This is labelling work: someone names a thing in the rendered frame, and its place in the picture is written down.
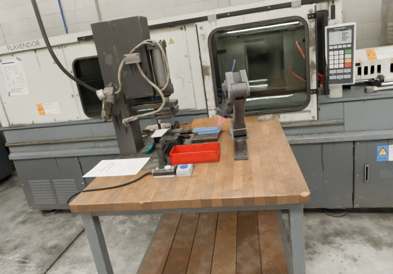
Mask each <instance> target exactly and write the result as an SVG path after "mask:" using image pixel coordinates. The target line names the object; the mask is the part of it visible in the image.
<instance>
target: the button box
mask: <svg viewBox="0 0 393 274"><path fill-rule="evenodd" d="M159 167H160V166H156V167H155V169H153V170H152V171H151V172H148V173H145V174H144V175H142V176H141V177H139V178H137V179H135V180H133V181H130V182H127V183H124V184H121V185H116V186H111V187H107V188H98V189H88V190H83V191H80V192H77V193H75V194H73V195H72V196H71V197H70V198H69V199H68V200H67V203H69V201H70V200H71V199H72V198H73V197H74V196H75V195H78V194H80V193H81V192H89V191H95V190H105V189H112V188H118V187H121V186H125V185H128V184H130V183H133V182H136V181H138V180H139V179H141V178H142V177H144V176H146V175H148V174H152V175H153V178H163V177H174V176H175V175H176V170H177V165H171V168H169V169H165V166H164V168H163V169H159Z"/></svg>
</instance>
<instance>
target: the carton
mask: <svg viewBox="0 0 393 274"><path fill-rule="evenodd" d="M217 125H218V117H208V118H201V119H194V120H193V121H192V123H191V128H192V130H194V128H201V127H217ZM221 125H222V129H221V131H229V128H230V118H227V120H226V121H225V122H224V123H222V124H221ZM221 125H220V126H219V128H218V129H220V127H221Z"/></svg>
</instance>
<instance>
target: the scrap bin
mask: <svg viewBox="0 0 393 274"><path fill-rule="evenodd" d="M169 158H170V164H171V165H179V164H196V163H206V162H219V159H220V143H219V142H218V143H205V144H190V145H176V146H173V149H172V150H171V152H170V153H169Z"/></svg>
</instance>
